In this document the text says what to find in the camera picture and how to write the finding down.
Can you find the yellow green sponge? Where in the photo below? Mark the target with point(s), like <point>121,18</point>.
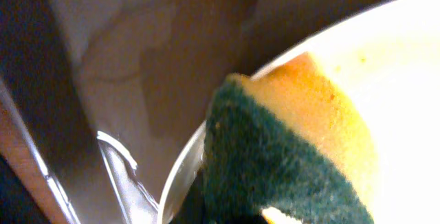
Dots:
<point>292,142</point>

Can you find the white plate bottom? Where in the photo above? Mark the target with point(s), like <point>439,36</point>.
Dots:
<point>386,60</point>

